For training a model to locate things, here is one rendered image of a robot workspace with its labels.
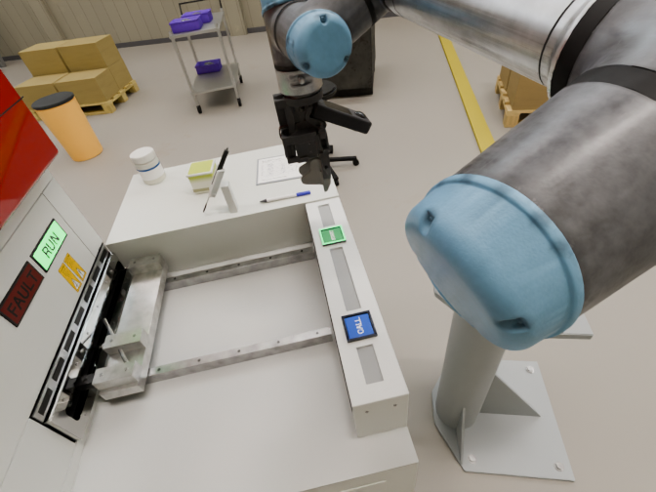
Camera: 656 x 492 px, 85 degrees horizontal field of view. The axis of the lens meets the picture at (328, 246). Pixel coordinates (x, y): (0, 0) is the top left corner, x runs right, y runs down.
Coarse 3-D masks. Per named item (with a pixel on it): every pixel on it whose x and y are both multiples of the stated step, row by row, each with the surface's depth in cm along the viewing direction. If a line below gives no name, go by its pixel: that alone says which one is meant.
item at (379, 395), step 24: (312, 216) 92; (336, 216) 91; (336, 264) 80; (360, 264) 78; (336, 288) 74; (360, 288) 73; (336, 312) 70; (336, 336) 66; (384, 336) 65; (360, 360) 62; (384, 360) 61; (360, 384) 59; (384, 384) 58; (360, 408) 57; (384, 408) 59; (360, 432) 65
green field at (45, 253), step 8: (56, 224) 77; (48, 232) 74; (56, 232) 76; (48, 240) 73; (56, 240) 76; (40, 248) 71; (48, 248) 73; (56, 248) 75; (40, 256) 70; (48, 256) 72; (48, 264) 72
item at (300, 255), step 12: (288, 252) 100; (300, 252) 99; (312, 252) 99; (240, 264) 99; (252, 264) 98; (264, 264) 99; (276, 264) 100; (288, 264) 100; (180, 276) 98; (192, 276) 97; (204, 276) 98; (216, 276) 99; (228, 276) 100; (168, 288) 98
